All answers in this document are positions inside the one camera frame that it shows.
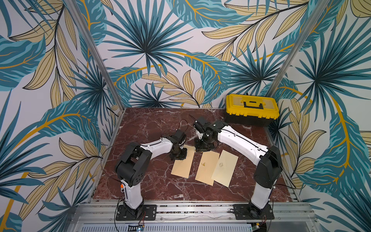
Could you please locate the right aluminium corner post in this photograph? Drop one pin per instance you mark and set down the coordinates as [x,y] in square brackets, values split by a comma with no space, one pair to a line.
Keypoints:
[308,27]

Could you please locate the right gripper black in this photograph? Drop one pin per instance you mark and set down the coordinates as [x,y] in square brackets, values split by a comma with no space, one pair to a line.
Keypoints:
[203,145]

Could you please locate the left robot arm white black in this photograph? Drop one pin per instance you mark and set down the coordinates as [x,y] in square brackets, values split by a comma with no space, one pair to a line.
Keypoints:
[132,167]

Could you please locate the manila envelope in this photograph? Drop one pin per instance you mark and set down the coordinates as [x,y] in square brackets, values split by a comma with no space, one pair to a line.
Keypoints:
[206,168]
[224,169]
[181,168]

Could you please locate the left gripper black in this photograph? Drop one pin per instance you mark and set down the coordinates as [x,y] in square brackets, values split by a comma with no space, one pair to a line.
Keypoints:
[182,157]

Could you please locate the yellow black toolbox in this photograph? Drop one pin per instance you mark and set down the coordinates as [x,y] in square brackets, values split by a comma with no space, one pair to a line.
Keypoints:
[251,110]

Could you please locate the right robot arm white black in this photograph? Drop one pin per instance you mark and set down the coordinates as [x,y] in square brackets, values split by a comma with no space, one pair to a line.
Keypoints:
[267,160]

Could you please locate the aluminium corner post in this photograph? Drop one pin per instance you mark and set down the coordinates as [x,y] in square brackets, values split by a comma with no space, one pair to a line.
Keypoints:
[78,19]
[308,27]

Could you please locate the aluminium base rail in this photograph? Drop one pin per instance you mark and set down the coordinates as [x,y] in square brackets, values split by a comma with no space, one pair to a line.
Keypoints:
[192,216]

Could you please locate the left aluminium corner post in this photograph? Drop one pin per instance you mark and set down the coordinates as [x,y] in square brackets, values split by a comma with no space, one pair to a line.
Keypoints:
[78,19]

